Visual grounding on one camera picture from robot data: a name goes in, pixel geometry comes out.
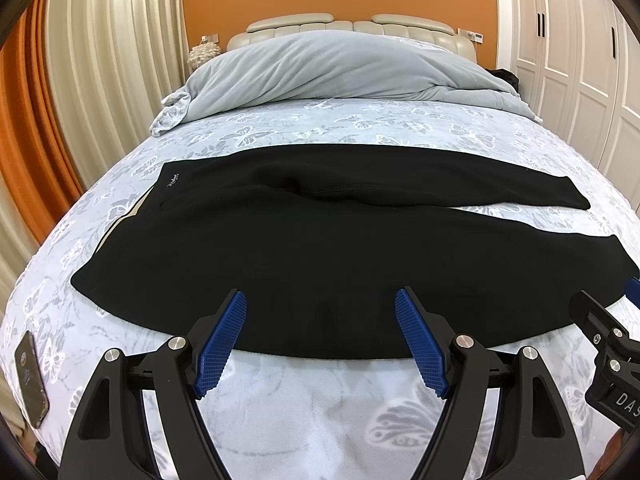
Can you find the black pants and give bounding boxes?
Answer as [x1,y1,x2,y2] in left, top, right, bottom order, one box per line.
[70,144,639,360]

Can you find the black smartphone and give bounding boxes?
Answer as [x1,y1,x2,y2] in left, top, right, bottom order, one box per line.
[14,330,50,429]

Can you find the butterfly print bed sheet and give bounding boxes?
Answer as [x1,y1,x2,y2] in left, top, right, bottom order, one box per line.
[1,100,639,479]

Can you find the dark item beside bed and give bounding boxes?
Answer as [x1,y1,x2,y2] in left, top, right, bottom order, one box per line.
[488,68,520,92]

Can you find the white wardrobe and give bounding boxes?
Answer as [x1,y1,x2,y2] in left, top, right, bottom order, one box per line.
[497,0,639,210]

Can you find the orange curtain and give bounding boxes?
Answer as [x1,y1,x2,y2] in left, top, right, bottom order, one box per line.
[1,0,85,243]

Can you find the grey duvet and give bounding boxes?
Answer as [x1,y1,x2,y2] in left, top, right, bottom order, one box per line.
[149,30,536,138]

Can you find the white bedside ornament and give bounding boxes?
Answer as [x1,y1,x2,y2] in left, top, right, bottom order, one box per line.
[188,36,221,72]

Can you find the cream curtain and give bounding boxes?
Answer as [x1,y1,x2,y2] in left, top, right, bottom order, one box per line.
[0,0,194,311]

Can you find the white wall switch panel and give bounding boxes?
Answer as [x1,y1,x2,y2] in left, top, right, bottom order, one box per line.
[458,28,484,44]

